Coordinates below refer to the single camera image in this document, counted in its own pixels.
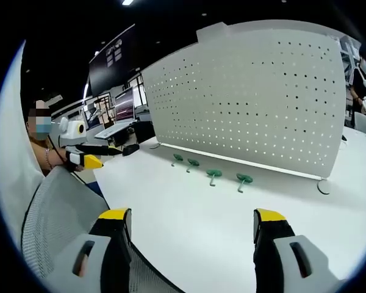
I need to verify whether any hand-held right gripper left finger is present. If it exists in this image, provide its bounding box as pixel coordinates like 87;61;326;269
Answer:
44;208;132;293

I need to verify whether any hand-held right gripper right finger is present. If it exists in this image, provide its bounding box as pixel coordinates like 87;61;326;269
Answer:
253;208;349;293

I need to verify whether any white perforated mounting plate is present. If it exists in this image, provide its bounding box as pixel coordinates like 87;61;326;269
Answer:
142;19;347;195

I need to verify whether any open laptop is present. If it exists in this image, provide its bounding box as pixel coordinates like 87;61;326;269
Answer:
94;121;132;140

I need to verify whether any small black device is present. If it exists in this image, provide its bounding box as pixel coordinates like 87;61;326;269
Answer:
121;143;140;157

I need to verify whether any computer monitor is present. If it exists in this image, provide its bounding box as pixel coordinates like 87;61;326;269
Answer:
113;86;135;123

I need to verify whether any grey mesh office chair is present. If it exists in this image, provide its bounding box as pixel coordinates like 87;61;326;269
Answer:
20;167;185;293

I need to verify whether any grey chair backrest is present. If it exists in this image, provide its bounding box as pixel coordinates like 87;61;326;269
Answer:
353;111;366;136

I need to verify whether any large dark wall screen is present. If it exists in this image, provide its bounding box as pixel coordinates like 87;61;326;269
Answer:
88;23;142;96

